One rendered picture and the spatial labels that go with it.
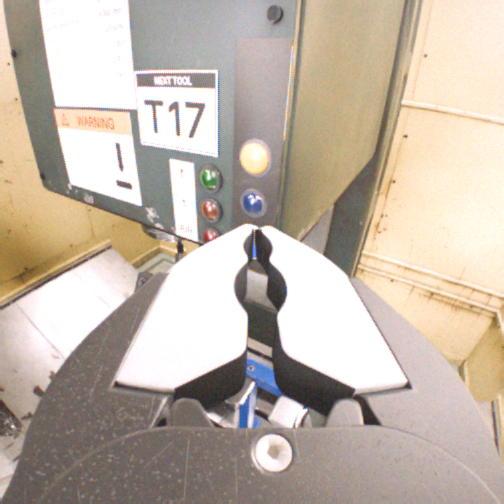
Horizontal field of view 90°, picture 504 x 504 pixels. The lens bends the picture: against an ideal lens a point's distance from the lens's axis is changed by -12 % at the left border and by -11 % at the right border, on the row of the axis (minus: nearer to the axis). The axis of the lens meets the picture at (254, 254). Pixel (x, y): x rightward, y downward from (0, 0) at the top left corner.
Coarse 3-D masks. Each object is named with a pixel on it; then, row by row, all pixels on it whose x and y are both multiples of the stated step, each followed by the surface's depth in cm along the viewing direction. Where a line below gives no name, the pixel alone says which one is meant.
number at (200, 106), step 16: (176, 96) 24; (192, 96) 23; (208, 96) 23; (176, 112) 25; (192, 112) 24; (208, 112) 23; (176, 128) 26; (192, 128) 25; (208, 128) 24; (192, 144) 26; (208, 144) 25
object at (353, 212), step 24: (408, 0) 57; (408, 24) 60; (408, 48) 66; (408, 72) 89; (384, 120) 73; (384, 144) 77; (384, 168) 109; (360, 192) 86; (336, 216) 93; (360, 216) 89; (336, 240) 97; (360, 240) 94; (336, 264) 101; (264, 312) 129; (264, 336) 137
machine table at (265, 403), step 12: (252, 348) 105; (264, 348) 105; (264, 360) 101; (264, 396) 89; (276, 396) 89; (216, 408) 84; (264, 408) 85; (216, 420) 81; (228, 420) 81; (264, 420) 82
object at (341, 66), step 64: (128, 0) 22; (192, 0) 19; (256, 0) 18; (320, 0) 18; (384, 0) 36; (192, 64) 22; (320, 64) 21; (384, 64) 51; (320, 128) 26; (64, 192) 42; (320, 192) 33
